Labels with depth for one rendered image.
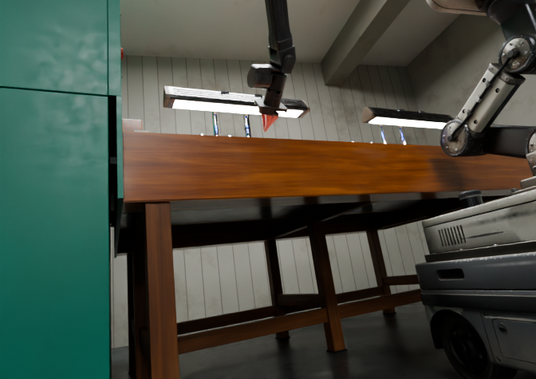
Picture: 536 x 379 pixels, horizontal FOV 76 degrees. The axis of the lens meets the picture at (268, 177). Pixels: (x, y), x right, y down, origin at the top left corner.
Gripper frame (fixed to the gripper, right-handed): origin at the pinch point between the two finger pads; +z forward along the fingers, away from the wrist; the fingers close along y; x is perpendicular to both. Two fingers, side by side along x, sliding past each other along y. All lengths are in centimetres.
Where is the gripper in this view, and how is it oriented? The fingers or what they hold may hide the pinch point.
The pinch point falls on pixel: (265, 128)
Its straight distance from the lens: 120.8
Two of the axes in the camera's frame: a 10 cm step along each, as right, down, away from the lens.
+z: -2.3, 8.4, 4.8
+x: 3.5, 5.4, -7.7
